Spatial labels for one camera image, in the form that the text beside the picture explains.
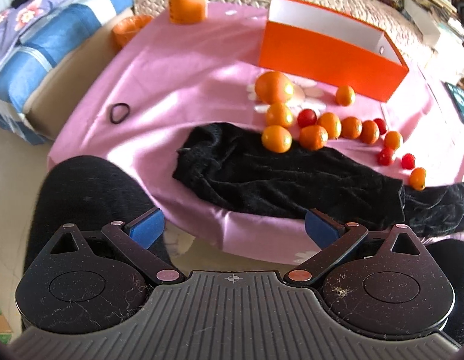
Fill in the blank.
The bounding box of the black hair tie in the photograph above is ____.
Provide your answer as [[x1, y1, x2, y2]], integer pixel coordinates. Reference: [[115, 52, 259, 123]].
[[109, 101, 132, 125]]

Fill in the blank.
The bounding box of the small orange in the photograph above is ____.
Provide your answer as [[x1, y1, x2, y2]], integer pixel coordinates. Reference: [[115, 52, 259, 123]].
[[359, 120, 380, 145], [265, 102, 294, 128], [261, 125, 293, 154], [335, 85, 356, 107], [408, 167, 426, 191], [299, 125, 328, 150], [317, 112, 342, 139], [341, 116, 362, 140], [384, 131, 403, 151]]

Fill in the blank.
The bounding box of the blue striped bedding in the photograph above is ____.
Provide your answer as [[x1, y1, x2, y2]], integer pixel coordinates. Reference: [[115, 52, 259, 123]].
[[0, 0, 135, 145]]

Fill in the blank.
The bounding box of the pink flower tablecloth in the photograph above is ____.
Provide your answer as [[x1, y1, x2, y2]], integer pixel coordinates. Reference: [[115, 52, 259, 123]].
[[48, 3, 464, 264]]

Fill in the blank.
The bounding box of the red cherry tomato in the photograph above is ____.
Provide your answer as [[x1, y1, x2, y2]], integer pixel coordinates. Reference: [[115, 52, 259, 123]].
[[374, 118, 388, 136], [400, 153, 416, 170], [376, 147, 395, 167], [296, 109, 317, 129]]

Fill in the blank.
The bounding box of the large orange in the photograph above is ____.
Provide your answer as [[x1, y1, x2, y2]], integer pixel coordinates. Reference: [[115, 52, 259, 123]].
[[255, 71, 295, 104]]

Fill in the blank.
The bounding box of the teal book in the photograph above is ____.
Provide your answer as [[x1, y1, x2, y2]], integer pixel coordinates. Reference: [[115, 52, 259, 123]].
[[444, 82, 464, 124]]

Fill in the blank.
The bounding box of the orange cardboard box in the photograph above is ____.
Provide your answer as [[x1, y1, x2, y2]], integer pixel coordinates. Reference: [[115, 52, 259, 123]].
[[258, 0, 409, 102]]

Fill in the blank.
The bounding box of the small orange bowl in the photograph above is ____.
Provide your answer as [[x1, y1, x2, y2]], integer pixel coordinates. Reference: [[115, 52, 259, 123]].
[[112, 15, 153, 48]]

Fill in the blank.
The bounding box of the black velvet cloth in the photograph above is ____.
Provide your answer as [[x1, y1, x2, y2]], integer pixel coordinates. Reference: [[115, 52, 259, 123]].
[[173, 123, 464, 238]]

